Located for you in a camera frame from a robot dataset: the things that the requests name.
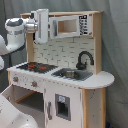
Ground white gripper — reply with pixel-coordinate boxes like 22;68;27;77
31;9;49;44

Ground white toy microwave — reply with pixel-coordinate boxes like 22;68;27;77
50;14;92;39

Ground white oven door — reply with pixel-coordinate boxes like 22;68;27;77
0;84;14;104

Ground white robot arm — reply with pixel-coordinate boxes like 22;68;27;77
0;9;49;128

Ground wooden toy kitchen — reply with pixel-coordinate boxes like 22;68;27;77
6;10;116;128

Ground black toy stovetop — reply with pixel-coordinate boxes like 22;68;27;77
19;62;56;74

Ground black toy faucet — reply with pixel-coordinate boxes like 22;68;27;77
75;50;95;71

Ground grey toy sink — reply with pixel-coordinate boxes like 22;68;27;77
53;68;93;81

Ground right red stove knob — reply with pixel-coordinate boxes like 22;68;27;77
31;81;37;87

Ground red stove knob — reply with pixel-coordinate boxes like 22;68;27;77
12;76;19;84
31;81;37;87

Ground left red stove knob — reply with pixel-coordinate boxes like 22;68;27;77
12;76;19;84

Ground white cupboard door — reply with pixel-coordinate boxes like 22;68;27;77
44;82;82;128

